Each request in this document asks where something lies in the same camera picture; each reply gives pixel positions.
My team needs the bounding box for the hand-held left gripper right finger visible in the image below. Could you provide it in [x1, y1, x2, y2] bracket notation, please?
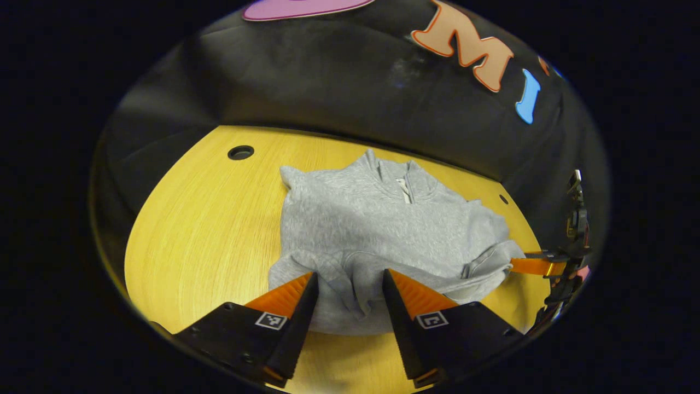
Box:
[382, 268, 524, 388]

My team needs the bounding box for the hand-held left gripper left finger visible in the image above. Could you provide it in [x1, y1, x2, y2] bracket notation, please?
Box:
[175, 271, 319, 389]

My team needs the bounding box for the grey zip-neck sweatshirt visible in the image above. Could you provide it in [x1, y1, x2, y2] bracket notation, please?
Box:
[268, 149, 527, 335]

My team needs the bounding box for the black backdrop cloth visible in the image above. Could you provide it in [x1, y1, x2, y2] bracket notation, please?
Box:
[90, 0, 610, 258]

